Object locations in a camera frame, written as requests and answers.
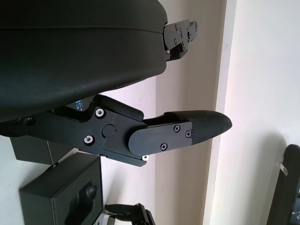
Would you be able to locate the black RealSense box lid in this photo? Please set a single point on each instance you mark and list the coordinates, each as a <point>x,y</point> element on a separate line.
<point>30,151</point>

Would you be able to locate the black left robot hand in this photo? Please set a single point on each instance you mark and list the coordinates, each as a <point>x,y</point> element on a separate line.
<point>70,58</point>

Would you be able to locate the small silver RealSense camera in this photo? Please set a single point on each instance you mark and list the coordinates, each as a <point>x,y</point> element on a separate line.
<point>105,219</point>

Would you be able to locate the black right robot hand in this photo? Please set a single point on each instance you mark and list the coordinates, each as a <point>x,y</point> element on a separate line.
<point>131,214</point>

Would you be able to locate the black box base with insert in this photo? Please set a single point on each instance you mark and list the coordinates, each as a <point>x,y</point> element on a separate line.
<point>56,187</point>

